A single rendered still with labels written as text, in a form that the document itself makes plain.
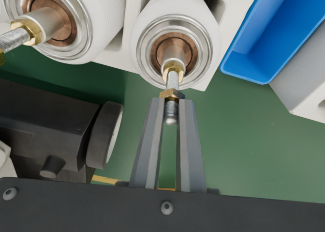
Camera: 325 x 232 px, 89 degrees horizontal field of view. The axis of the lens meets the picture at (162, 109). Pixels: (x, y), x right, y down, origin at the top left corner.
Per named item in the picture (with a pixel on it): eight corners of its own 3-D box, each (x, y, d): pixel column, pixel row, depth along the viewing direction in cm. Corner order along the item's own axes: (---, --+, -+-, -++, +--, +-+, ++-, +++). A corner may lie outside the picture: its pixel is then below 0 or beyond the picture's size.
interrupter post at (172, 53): (188, 44, 16) (189, 60, 14) (183, 67, 18) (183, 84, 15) (164, 40, 16) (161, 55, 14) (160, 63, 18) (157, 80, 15)
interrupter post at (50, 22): (65, 38, 17) (45, 51, 14) (38, 24, 16) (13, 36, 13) (68, 15, 15) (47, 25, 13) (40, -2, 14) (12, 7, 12)
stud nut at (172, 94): (153, 100, 12) (152, 107, 11) (167, 83, 11) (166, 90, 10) (175, 112, 12) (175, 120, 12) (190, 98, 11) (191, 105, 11)
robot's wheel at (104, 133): (119, 131, 65) (102, 181, 50) (107, 128, 64) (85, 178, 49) (127, 92, 52) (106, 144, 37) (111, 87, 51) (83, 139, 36)
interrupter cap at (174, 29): (224, 20, 15) (226, 23, 14) (199, 90, 20) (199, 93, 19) (139, 5, 14) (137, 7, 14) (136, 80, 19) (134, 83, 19)
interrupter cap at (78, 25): (84, 70, 19) (81, 73, 18) (9, 33, 17) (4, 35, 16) (104, 4, 14) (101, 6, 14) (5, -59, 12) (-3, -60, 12)
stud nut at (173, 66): (158, 72, 15) (157, 77, 14) (169, 57, 14) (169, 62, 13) (176, 84, 15) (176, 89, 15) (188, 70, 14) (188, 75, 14)
